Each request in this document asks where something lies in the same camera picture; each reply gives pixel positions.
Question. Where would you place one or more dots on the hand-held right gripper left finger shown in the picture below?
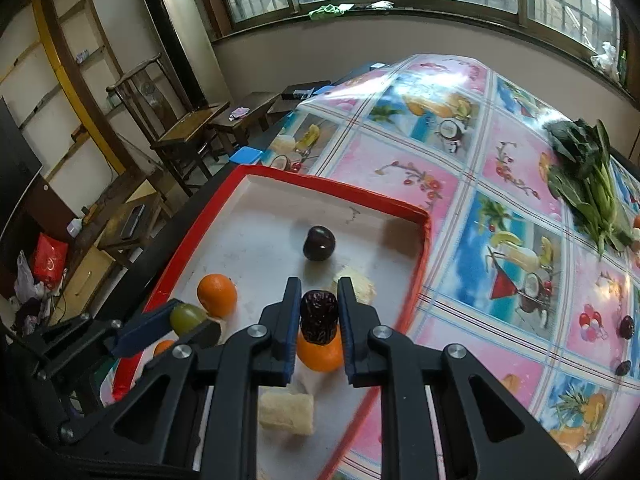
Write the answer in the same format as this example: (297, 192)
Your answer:
(287, 340)

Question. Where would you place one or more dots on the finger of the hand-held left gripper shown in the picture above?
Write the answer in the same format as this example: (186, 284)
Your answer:
(207, 335)
(145, 327)

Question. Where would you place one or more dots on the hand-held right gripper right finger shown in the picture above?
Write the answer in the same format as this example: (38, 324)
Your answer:
(350, 340)

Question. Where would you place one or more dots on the green grape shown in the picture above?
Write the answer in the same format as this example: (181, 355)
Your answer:
(187, 317)

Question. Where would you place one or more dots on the large orange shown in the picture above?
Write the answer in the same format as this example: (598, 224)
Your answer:
(320, 360)

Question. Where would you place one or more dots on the red date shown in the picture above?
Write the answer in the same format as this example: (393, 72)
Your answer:
(318, 317)
(622, 368)
(626, 327)

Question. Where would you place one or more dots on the beige bread chunk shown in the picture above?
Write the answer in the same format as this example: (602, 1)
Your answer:
(287, 412)

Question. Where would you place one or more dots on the dark purple plum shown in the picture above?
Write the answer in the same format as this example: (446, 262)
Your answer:
(318, 242)

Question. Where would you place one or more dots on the red rimmed white tray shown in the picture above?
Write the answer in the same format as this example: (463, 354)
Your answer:
(260, 220)

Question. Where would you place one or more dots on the low wooden table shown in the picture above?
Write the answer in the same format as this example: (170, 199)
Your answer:
(115, 240)

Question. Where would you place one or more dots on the black phone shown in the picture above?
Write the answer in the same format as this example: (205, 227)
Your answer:
(131, 220)

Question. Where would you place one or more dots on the red bag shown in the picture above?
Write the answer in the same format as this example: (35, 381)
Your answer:
(50, 262)

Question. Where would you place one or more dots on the white plastic bag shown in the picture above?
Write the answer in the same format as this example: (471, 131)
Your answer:
(25, 285)

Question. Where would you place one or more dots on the blue box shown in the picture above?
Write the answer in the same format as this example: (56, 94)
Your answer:
(245, 156)

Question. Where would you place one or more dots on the black television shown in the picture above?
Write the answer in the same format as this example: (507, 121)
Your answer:
(15, 175)

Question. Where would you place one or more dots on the wooden chair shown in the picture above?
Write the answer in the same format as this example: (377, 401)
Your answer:
(170, 125)

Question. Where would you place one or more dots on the wooden stool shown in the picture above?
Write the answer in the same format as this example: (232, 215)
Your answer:
(245, 110)

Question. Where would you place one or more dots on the black box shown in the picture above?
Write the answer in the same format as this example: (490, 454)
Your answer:
(302, 91)

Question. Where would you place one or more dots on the tall standing air conditioner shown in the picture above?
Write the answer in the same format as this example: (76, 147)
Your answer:
(175, 45)

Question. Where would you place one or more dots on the green leafy bok choy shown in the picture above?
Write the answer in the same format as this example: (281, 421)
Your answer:
(590, 175)

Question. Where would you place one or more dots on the green cloth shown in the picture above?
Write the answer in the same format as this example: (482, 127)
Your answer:
(327, 10)

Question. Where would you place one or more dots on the clear plastic bag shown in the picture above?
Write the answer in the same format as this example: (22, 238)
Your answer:
(605, 60)

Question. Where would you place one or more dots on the green bottle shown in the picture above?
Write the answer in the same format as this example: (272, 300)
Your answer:
(622, 65)

